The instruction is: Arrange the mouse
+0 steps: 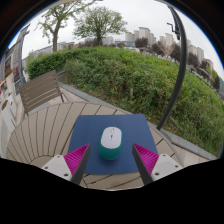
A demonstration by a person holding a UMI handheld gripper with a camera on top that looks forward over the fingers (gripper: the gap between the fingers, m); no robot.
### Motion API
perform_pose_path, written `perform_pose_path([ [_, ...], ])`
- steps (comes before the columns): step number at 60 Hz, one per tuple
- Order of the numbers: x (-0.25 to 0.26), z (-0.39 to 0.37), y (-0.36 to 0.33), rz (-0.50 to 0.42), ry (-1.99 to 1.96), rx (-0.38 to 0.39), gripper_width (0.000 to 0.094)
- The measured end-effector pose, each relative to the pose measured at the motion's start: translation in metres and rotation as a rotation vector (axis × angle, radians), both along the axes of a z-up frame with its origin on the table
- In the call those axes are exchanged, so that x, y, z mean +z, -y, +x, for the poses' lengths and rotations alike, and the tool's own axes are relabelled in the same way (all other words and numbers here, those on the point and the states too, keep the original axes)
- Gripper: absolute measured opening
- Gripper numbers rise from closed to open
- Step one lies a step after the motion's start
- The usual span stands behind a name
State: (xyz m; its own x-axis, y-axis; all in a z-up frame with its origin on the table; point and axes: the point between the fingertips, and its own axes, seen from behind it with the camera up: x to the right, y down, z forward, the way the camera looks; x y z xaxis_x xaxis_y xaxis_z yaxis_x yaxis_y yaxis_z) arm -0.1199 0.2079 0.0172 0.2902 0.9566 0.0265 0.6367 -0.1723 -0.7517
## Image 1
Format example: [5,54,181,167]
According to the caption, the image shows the sparse-leaved slanted tree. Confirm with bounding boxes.
[34,0,98,53]

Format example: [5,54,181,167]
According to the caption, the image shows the grey slatted wooden chair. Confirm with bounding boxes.
[17,69,65,117]

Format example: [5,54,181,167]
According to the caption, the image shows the blue rectangular mouse pad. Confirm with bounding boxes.
[67,113,159,176]

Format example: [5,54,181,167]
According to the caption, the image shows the low white flower planter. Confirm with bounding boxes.
[0,97,17,135]

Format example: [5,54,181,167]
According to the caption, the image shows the green hedge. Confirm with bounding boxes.
[25,45,224,158]

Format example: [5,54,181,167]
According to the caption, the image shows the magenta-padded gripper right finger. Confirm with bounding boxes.
[131,142,185,186]

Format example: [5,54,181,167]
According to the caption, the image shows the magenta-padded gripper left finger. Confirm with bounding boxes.
[41,142,92,186]

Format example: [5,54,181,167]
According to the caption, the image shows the round leafy green tree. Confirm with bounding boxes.
[72,5,129,47]

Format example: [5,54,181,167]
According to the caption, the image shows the tall white flower planter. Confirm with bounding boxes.
[2,67,16,95]

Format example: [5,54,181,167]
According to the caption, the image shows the white and teal computer mouse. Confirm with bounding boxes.
[97,125,124,161]

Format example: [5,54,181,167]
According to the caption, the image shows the distant apartment buildings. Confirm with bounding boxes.
[124,26,216,73]

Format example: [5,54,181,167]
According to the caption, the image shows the dark curved parasol pole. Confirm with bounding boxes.
[155,4,188,132]

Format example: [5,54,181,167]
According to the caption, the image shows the grey stone pillar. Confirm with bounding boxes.
[14,23,31,88]

